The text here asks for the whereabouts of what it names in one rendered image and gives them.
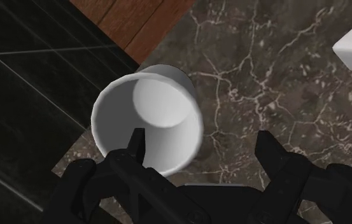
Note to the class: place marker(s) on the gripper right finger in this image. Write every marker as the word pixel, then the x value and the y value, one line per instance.
pixel 290 180

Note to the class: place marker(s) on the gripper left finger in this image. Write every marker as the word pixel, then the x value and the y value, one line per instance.
pixel 126 183

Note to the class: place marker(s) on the brown wooden cabinet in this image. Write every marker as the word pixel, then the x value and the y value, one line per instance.
pixel 132 21

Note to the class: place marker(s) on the white cup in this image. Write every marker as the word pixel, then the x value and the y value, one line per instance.
pixel 163 108

